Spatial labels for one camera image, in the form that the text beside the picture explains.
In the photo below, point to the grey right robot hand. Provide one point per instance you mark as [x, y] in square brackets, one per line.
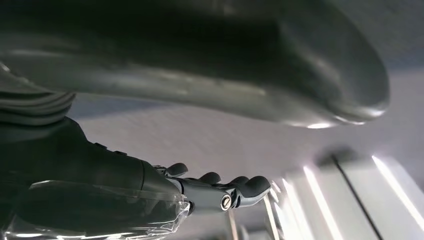
[198, 49]

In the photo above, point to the stamped silver metal plate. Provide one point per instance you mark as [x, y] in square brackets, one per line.
[331, 198]

